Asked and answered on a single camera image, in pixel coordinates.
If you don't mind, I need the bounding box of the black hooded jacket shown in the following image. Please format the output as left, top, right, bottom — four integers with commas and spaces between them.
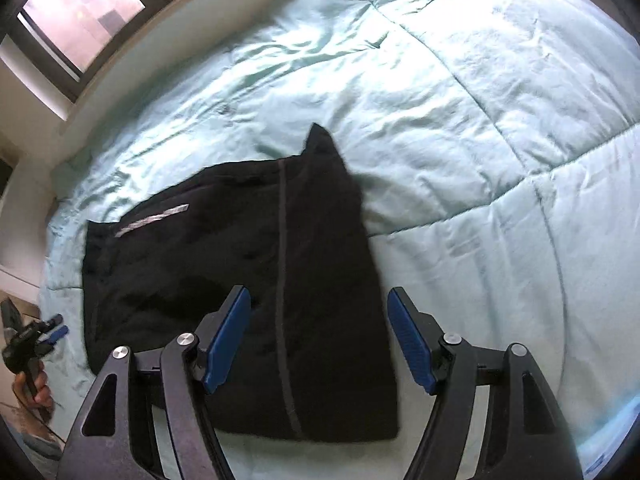
81, 125, 399, 443

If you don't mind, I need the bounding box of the person's left hand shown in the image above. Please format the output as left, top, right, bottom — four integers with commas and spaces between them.
12, 367, 54, 411

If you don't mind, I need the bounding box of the light teal quilted comforter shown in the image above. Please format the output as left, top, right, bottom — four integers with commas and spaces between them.
40, 0, 639, 479

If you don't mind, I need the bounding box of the dark framed window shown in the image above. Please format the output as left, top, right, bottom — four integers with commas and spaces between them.
1, 0, 174, 101

